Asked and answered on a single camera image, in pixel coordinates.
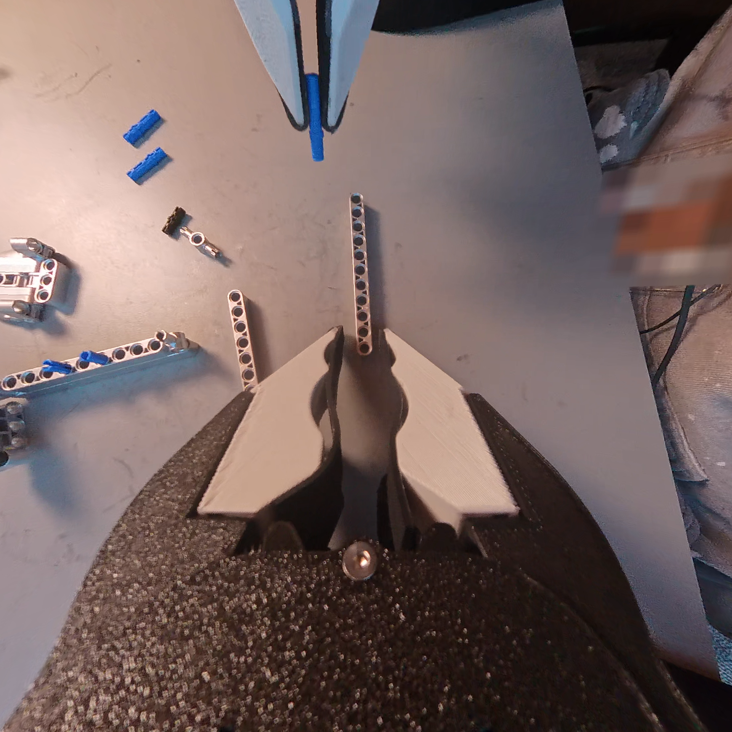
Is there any short grey building beam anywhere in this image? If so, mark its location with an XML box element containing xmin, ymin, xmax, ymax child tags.
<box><xmin>228</xmin><ymin>290</ymin><xmax>259</xmax><ymax>391</ymax></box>

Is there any long blue pin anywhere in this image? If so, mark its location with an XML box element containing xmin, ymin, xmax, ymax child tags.
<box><xmin>303</xmin><ymin>73</ymin><xmax>326</xmax><ymax>163</ymax></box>
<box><xmin>127</xmin><ymin>147</ymin><xmax>172</xmax><ymax>185</ymax></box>
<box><xmin>123</xmin><ymin>109</ymin><xmax>164</xmax><ymax>146</ymax></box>

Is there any pale patterned cloth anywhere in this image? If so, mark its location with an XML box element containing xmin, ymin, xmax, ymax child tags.
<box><xmin>629</xmin><ymin>0</ymin><xmax>732</xmax><ymax>681</ymax></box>

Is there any long grey beam with pins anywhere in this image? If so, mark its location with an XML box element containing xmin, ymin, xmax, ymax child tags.
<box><xmin>0</xmin><ymin>331</ymin><xmax>201</xmax><ymax>397</ymax></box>

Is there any silver engine block piece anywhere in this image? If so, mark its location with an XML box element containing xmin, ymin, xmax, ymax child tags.
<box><xmin>0</xmin><ymin>397</ymin><xmax>31</xmax><ymax>467</ymax></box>
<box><xmin>0</xmin><ymin>237</ymin><xmax>72</xmax><ymax>324</ymax></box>

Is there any person's black clothing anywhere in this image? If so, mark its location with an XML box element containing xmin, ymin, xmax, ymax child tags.
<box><xmin>372</xmin><ymin>0</ymin><xmax>567</xmax><ymax>35</ymax></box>

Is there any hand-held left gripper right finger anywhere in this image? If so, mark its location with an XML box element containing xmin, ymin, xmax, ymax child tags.
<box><xmin>384</xmin><ymin>329</ymin><xmax>521</xmax><ymax>548</ymax></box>

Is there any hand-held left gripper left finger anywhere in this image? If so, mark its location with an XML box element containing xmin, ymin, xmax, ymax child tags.
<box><xmin>197</xmin><ymin>326</ymin><xmax>345</xmax><ymax>551</ymax></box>

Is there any small grey pin connector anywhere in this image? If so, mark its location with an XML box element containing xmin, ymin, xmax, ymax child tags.
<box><xmin>182</xmin><ymin>225</ymin><xmax>222</xmax><ymax>256</ymax></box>

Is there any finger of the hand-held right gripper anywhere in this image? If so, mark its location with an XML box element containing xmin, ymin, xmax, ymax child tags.
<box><xmin>316</xmin><ymin>0</ymin><xmax>381</xmax><ymax>134</ymax></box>
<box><xmin>234</xmin><ymin>0</ymin><xmax>310</xmax><ymax>132</ymax></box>

